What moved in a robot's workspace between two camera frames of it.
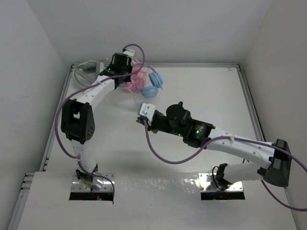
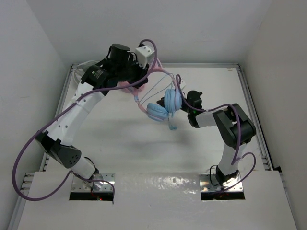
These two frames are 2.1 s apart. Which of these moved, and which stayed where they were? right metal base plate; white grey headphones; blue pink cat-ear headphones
Moved: blue pink cat-ear headphones
Stayed: white grey headphones; right metal base plate
